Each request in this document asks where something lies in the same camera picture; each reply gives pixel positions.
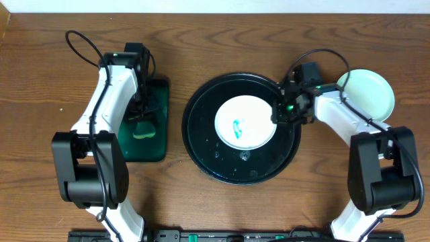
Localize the mint plate front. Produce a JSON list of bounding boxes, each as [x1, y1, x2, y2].
[[344, 69, 395, 122]]

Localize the green scrubbing sponge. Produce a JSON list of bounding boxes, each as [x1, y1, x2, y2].
[[132, 121, 156, 139]]

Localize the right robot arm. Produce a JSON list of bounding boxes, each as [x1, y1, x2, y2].
[[272, 63, 424, 241]]

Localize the black rectangular water tray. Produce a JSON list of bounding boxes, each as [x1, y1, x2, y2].
[[118, 79, 169, 163]]

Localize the white plate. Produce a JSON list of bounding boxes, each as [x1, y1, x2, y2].
[[214, 95, 277, 151]]

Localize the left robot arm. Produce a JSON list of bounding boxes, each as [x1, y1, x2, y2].
[[51, 42, 160, 241]]

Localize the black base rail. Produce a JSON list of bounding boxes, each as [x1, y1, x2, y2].
[[67, 228, 405, 242]]

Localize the black round tray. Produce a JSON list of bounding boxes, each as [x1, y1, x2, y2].
[[181, 73, 301, 185]]

